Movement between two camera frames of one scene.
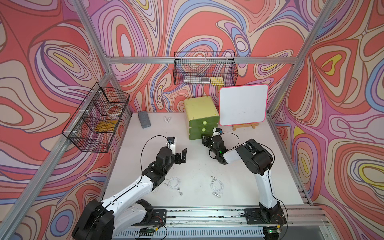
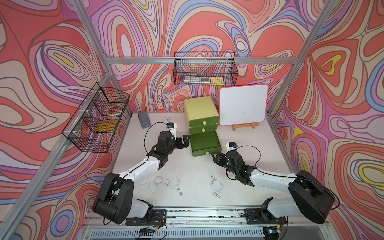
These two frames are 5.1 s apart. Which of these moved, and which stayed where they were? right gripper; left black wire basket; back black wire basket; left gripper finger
Moved: left gripper finger; right gripper
Stayed: left black wire basket; back black wire basket
